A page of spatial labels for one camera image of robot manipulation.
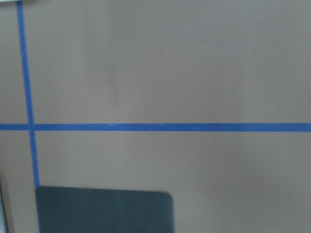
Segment black mouse pad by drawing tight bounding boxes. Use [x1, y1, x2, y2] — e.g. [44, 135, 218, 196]
[35, 186, 174, 233]

